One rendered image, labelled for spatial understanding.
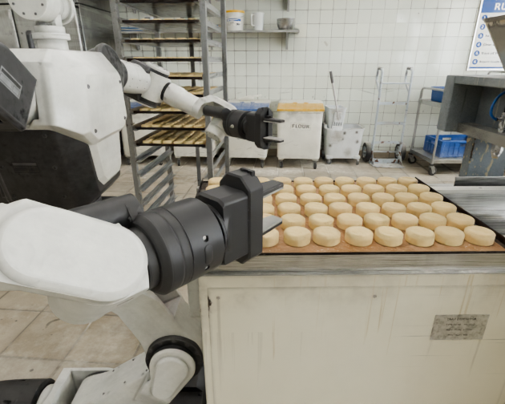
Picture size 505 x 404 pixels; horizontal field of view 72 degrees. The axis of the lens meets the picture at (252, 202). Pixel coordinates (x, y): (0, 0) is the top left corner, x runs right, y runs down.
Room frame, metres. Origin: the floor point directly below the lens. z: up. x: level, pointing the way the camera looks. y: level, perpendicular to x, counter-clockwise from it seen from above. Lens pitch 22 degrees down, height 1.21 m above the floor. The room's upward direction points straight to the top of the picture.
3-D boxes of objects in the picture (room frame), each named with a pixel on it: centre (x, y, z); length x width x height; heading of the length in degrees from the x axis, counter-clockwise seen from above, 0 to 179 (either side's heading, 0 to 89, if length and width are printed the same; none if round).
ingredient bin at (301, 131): (4.39, -0.59, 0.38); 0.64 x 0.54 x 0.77; 173
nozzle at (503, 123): (0.90, -0.62, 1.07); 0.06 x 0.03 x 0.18; 91
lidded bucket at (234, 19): (4.66, 0.21, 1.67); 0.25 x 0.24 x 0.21; 85
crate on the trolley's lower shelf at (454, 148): (4.13, -2.42, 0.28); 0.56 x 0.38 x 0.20; 93
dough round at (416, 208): (0.70, -0.37, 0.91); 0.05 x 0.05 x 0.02
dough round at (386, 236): (0.58, -0.25, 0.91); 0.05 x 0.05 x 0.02
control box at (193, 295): (0.73, 0.12, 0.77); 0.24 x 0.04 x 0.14; 1
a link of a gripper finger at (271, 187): (0.44, -0.01, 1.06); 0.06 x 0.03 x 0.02; 136
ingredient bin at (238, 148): (4.44, 0.06, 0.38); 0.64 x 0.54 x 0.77; 174
